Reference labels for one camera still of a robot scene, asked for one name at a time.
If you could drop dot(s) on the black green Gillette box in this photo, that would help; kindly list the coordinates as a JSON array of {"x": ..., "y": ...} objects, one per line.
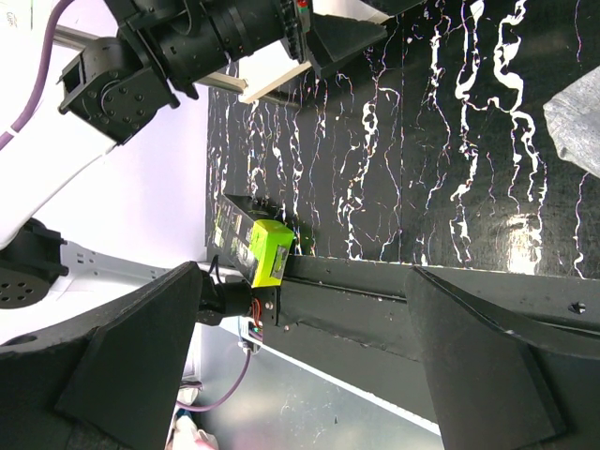
[{"x": 252, "y": 240}]

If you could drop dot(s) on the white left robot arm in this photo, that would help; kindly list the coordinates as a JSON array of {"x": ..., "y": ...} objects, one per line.
[{"x": 43, "y": 150}]

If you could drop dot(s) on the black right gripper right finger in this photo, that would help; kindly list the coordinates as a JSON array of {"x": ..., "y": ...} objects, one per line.
[{"x": 500, "y": 380}]

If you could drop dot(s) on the grey cloth on floor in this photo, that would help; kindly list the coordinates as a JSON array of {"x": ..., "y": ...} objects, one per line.
[{"x": 573, "y": 122}]

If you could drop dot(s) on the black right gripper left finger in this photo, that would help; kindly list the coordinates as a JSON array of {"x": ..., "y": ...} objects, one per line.
[{"x": 105, "y": 379}]

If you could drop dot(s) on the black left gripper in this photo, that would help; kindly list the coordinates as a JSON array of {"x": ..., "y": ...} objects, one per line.
[{"x": 117, "y": 84}]

